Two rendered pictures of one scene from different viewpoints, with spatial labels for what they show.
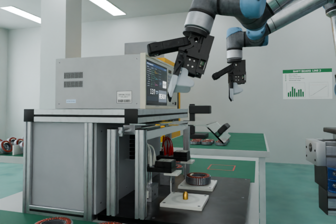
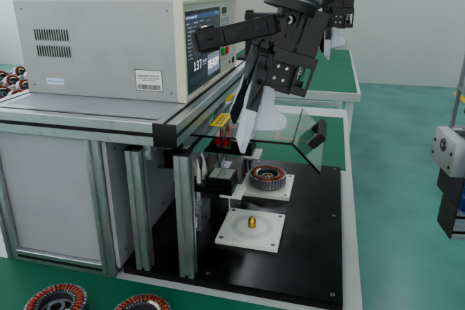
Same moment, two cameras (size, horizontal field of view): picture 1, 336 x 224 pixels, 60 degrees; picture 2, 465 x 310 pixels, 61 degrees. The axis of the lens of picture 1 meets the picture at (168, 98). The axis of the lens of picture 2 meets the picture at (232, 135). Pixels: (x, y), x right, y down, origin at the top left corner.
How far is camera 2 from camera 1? 0.34 m
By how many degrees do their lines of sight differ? 23
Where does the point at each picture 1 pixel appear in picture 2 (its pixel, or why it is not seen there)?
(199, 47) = (298, 37)
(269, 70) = not seen: outside the picture
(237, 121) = not seen: hidden behind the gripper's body
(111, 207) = (143, 260)
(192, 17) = not seen: outside the picture
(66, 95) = (44, 70)
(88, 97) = (85, 77)
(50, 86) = not seen: outside the picture
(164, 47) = (228, 40)
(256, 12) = not seen: outside the picture
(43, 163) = (25, 194)
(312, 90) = not seen: outside the picture
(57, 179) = (53, 217)
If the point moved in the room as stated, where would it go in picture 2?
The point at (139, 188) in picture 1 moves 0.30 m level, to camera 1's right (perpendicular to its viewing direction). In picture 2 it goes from (185, 238) to (329, 233)
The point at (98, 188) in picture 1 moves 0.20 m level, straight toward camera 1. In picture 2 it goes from (120, 233) to (123, 299)
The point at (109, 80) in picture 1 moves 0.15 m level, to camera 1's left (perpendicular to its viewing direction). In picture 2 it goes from (120, 49) to (46, 50)
